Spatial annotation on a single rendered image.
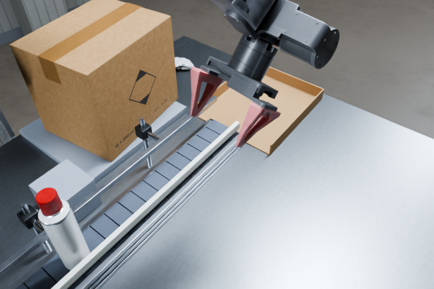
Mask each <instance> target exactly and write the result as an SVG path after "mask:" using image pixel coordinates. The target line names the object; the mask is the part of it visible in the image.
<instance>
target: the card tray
mask: <svg viewBox="0 0 434 289"><path fill-rule="evenodd" d="M262 82H263V83H265V84H267V85H269V86H270V87H272V88H274V89H275V90H277V91H278V94H277V95H276V97H275V99H272V98H270V97H268V96H267V94H265V93H263V95H262V96H261V97H260V98H259V99H260V100H262V101H267V102H268V103H271V104H272V105H274V106H276V107H277V108H278V109H277V111H279V112H280V113H281V114H280V116H279V117H278V118H277V119H275V120H274V121H273V122H271V123H269V124H268V125H267V126H265V127H264V128H262V129H261V130H260V131H258V132H256V133H255V134H254V135H253V136H252V137H251V138H250V140H248V142H246V143H247V144H249V145H251V146H253V147H255V148H257V149H259V150H260V151H262V152H264V153H266V154H268V155H271V154H272V153H273V152H274V151H275V150H276V149H277V148H278V147H279V146H280V145H281V143H282V142H283V141H284V140H285V139H286V138H287V137H288V136H289V134H290V133H291V132H292V131H293V130H294V129H295V128H296V127H297V126H298V125H299V124H300V123H301V122H302V121H303V119H304V118H305V117H306V116H307V115H308V114H309V113H310V111H311V110H312V109H313V108H314V107H315V106H316V105H317V104H318V103H319V102H320V101H321V100H322V97H323V93H324V89H323V88H320V87H319V86H316V85H313V84H311V83H308V82H306V81H303V80H301V79H299V78H296V77H294V76H291V75H289V74H286V73H284V72H281V71H279V70H277V69H274V68H271V67H269V69H268V70H267V72H266V74H265V76H264V78H263V80H262ZM226 84H227V81H225V82H224V83H222V84H221V85H220V86H219V87H218V88H217V89H216V91H215V93H213V95H212V96H216V97H217V102H215V103H214V104H213V105H212V106H211V107H209V108H208V109H207V110H206V111H204V113H202V114H201V115H199V116H198V117H199V118H200V119H202V120H204V121H207V120H208V119H213V120H216V121H218V122H220V123H222V124H223V125H225V126H228V127H230V126H231V125H232V124H233V123H235V122H236V121H238V122H239V123H240V128H239V129H238V130H237V132H239V133H240V130H241V127H242V125H243V122H244V119H245V116H246V114H247V111H248V109H249V105H250V104H251V102H252V101H251V100H250V99H248V98H246V97H245V96H243V95H242V94H239V93H238V92H236V91H235V90H233V89H232V88H229V87H228V86H227V85H226Z"/></svg>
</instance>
